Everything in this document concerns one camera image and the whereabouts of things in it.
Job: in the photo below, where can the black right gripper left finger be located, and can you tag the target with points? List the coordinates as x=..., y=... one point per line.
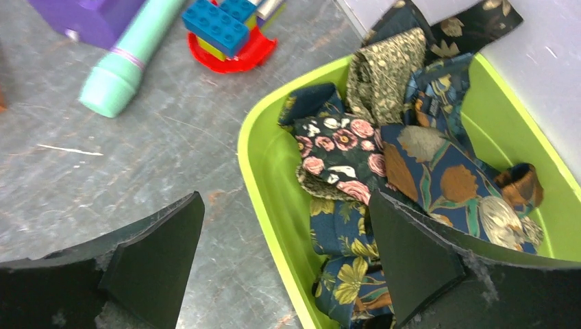
x=132, y=277

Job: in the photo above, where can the green gold vine tie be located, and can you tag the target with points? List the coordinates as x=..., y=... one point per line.
x=375, y=89

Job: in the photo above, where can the colourful toy brick boat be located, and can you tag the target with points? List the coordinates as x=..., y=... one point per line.
x=227, y=36

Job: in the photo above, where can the black gold leaf tie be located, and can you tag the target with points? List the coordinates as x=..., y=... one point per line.
x=465, y=32

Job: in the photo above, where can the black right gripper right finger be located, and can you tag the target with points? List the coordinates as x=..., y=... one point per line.
x=439, y=277

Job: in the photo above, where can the navy orange floral tie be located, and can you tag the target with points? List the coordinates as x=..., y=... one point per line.
x=430, y=159

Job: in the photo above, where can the black pink rose tie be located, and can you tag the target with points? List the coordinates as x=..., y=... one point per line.
x=341, y=157

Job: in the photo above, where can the navy yellow flower tie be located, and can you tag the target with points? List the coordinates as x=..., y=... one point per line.
x=350, y=288

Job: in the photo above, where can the mint green cylinder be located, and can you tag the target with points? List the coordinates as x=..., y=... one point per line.
x=115, y=79

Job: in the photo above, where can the lime green plastic bin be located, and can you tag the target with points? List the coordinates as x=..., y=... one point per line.
x=502, y=133

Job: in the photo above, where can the purple metronome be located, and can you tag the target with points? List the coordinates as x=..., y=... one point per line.
x=98, y=23

